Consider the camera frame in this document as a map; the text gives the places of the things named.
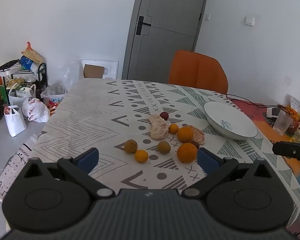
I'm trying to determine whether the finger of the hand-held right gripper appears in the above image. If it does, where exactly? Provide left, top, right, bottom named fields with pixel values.
left=272, top=141, right=300, bottom=165

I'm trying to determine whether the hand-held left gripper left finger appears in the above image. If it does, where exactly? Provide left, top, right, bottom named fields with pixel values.
left=22, top=147, right=115, bottom=200

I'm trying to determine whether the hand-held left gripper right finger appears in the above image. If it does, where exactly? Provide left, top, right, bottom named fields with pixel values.
left=182, top=147, right=275, bottom=198

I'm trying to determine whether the peeled orange citrus segment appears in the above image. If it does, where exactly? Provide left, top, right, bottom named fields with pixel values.
left=191, top=126, right=205, bottom=145

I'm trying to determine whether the round orange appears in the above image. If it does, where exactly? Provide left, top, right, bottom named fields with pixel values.
left=177, top=126, right=194, bottom=143
left=177, top=142, right=198, bottom=163

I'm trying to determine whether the brownish green round fruit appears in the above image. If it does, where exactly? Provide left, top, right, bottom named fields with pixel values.
left=124, top=139, right=138, bottom=154
left=157, top=141, right=171, bottom=154

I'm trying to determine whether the white plate with blue print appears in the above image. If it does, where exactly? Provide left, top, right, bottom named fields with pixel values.
left=204, top=102, right=258, bottom=140

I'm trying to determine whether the peeled pale pomelo piece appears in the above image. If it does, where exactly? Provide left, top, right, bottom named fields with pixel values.
left=148, top=115, right=169, bottom=140

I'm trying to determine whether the ribbed clear glass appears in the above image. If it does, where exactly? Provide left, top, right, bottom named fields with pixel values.
left=273, top=109, right=293, bottom=135

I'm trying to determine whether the white charger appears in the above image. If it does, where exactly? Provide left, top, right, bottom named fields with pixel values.
left=266, top=107, right=281, bottom=118

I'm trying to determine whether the white plastic bag red print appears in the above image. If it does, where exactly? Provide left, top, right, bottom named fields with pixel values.
left=22, top=97, right=51, bottom=123

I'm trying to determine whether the plastic bag with tub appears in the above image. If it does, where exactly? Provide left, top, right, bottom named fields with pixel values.
left=41, top=82, right=68, bottom=106

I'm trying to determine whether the white cloth with black stitches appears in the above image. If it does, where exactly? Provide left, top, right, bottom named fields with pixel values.
left=0, top=134, right=39, bottom=203

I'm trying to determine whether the white paper bag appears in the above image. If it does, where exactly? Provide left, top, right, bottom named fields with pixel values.
left=4, top=105, right=27, bottom=138

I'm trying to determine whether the clear plastic bag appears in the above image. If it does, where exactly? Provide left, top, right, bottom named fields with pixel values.
left=61, top=59, right=83, bottom=88

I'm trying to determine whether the brown cardboard box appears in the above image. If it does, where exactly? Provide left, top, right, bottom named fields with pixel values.
left=83, top=64, right=104, bottom=79

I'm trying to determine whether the orange chair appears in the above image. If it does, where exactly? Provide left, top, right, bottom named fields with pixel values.
left=168, top=50, right=229, bottom=95

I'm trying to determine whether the black storage rack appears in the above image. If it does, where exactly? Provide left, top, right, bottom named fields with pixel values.
left=4, top=62, right=48, bottom=103

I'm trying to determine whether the white tote bag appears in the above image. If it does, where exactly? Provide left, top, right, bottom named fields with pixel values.
left=8, top=83, right=37, bottom=106

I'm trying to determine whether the white foam board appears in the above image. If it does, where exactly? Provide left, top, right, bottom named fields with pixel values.
left=80, top=58, right=119, bottom=80

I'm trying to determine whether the blue and white packet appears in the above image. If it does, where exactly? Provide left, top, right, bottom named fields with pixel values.
left=19, top=56, right=38, bottom=71

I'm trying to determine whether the orange and tan bag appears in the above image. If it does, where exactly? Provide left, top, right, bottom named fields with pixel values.
left=21, top=42, right=44, bottom=64

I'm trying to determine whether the grey door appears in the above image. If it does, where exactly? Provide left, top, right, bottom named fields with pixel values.
left=122, top=0, right=211, bottom=81

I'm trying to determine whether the black cable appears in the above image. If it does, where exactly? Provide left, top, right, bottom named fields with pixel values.
left=226, top=94, right=292, bottom=114

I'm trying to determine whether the black door handle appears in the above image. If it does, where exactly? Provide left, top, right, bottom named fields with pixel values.
left=136, top=16, right=152, bottom=36

